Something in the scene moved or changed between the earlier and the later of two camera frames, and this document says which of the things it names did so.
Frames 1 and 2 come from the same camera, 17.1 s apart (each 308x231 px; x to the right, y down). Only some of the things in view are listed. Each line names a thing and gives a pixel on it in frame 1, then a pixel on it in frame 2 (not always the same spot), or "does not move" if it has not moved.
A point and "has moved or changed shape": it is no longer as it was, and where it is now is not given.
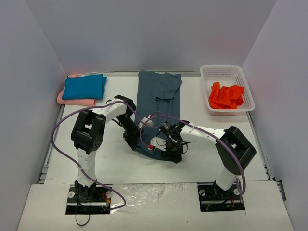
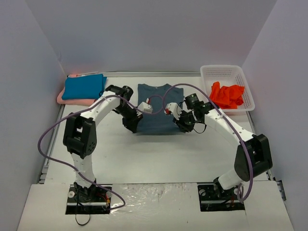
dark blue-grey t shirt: [157, 104] has moved or changed shape
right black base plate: [211, 198] does not move
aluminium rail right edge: [266, 162] does not move
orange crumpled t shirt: [225, 97] does not move
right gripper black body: [172, 154] -> [184, 122]
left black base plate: [101, 204] does not move
